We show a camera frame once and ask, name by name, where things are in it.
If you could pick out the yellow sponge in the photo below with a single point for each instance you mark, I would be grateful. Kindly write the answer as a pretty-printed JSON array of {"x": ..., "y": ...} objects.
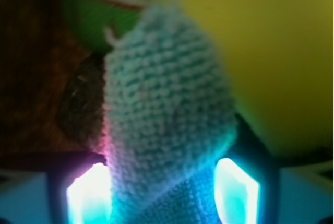
[{"x": 279, "y": 54}]

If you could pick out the brown paper lined box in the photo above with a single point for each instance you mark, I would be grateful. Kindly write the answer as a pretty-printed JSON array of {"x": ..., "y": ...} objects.
[{"x": 38, "y": 56}]

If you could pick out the green plush toy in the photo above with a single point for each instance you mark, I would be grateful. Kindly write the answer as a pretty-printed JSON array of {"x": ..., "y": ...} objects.
[{"x": 95, "y": 23}]

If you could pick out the light blue terry cloth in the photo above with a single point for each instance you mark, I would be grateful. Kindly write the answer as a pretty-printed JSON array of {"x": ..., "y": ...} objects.
[{"x": 171, "y": 117}]

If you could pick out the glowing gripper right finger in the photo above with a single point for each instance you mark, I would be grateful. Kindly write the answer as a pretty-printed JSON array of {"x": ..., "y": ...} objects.
[{"x": 246, "y": 181}]

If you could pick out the dark grey scrubbing pad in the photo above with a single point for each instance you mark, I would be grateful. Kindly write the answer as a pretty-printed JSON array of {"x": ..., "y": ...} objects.
[{"x": 80, "y": 113}]

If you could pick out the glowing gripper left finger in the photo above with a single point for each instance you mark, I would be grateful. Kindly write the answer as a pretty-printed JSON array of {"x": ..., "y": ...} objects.
[{"x": 79, "y": 188}]

